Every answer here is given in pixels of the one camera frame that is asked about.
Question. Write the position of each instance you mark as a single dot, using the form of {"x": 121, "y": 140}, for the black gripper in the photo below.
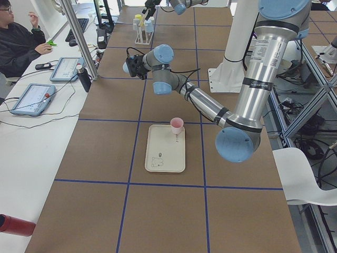
{"x": 150, "y": 6}
{"x": 141, "y": 71}

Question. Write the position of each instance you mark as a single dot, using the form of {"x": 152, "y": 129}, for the light blue cup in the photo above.
{"x": 148, "y": 26}
{"x": 125, "y": 68}

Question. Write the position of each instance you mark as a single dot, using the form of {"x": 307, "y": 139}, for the yellow cup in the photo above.
{"x": 137, "y": 18}

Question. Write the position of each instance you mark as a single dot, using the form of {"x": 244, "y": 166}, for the pink cup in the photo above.
{"x": 176, "y": 125}

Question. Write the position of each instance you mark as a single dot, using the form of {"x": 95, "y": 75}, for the grey cup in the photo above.
{"x": 135, "y": 24}

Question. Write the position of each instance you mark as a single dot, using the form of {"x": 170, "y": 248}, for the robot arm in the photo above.
{"x": 258, "y": 38}
{"x": 179, "y": 6}

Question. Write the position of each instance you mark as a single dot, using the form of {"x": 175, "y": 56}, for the black monitor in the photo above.
{"x": 105, "y": 21}

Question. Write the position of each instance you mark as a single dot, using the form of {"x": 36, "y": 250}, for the black water bottle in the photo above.
{"x": 83, "y": 77}

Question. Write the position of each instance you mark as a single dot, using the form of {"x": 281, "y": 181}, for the black computer mouse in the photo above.
{"x": 72, "y": 43}

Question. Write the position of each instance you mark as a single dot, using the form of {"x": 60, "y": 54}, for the teach pendant far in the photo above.
{"x": 65, "y": 69}

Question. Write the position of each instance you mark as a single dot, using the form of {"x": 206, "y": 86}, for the teach pendant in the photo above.
{"x": 65, "y": 69}
{"x": 34, "y": 100}

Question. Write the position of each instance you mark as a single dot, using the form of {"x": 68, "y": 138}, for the small black device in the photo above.
{"x": 43, "y": 66}

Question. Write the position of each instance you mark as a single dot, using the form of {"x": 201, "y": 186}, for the cream plastic tray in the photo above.
{"x": 165, "y": 151}

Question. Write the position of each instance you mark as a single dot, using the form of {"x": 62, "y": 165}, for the teach pendant near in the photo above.
{"x": 34, "y": 100}

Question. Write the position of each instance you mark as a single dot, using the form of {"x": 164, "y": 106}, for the seated person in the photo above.
{"x": 19, "y": 46}

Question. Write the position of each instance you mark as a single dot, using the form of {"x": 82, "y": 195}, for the red bottle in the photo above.
{"x": 16, "y": 226}

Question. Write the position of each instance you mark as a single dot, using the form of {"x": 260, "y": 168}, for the white chair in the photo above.
{"x": 298, "y": 181}

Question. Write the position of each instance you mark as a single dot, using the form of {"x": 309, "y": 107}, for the white wire cup rack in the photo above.
{"x": 143, "y": 38}

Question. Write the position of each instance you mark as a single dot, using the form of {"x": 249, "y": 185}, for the aluminium frame post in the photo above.
{"x": 76, "y": 29}

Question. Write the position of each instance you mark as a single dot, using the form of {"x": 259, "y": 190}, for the green handled grabber tool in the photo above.
{"x": 51, "y": 43}

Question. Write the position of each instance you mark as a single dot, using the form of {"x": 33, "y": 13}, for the white pedestal column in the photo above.
{"x": 228, "y": 76}

